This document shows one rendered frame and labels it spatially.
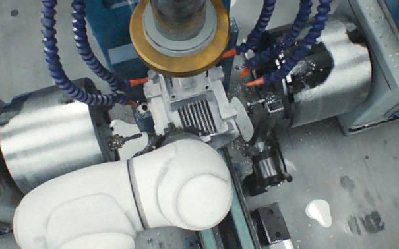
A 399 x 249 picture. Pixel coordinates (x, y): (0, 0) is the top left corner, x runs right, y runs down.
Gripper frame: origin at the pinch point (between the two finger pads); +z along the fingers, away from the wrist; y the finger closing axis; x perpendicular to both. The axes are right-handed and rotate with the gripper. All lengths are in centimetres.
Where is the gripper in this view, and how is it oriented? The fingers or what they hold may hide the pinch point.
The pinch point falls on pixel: (173, 131)
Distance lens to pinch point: 90.4
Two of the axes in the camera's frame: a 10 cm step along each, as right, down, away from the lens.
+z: -1.5, -1.9, 9.7
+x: 2.4, 9.4, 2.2
